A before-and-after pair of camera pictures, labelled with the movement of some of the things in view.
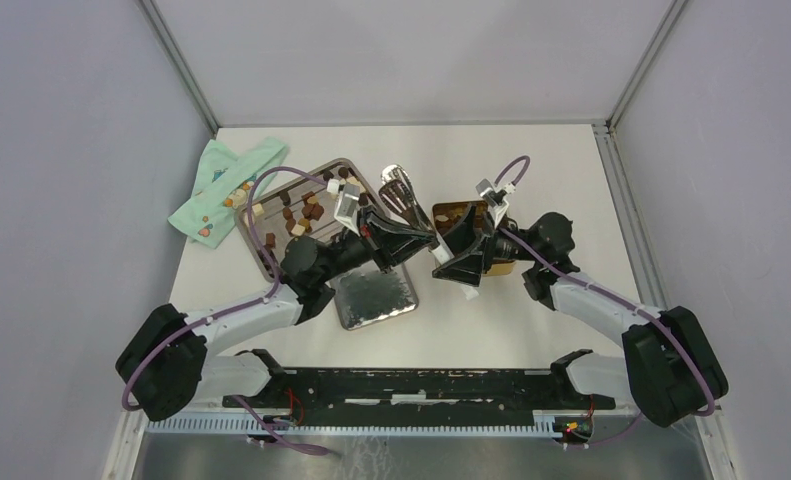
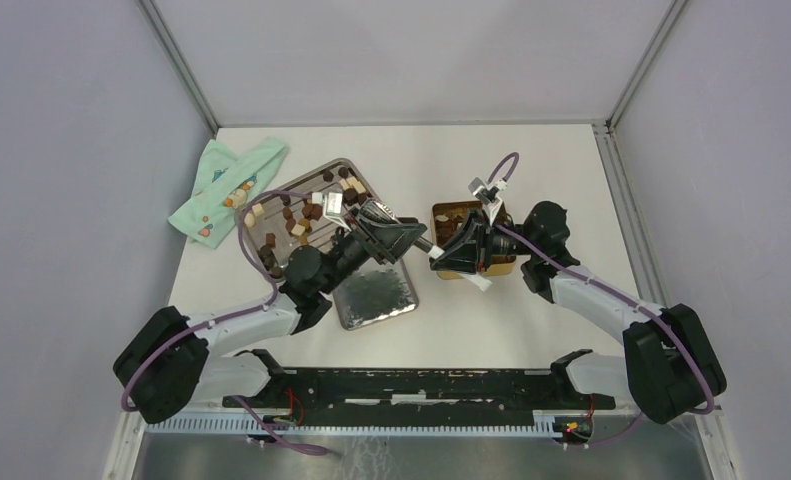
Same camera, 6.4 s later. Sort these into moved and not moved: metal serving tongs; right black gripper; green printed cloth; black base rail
Moved: metal serving tongs
Not moved: right black gripper; black base rail; green printed cloth
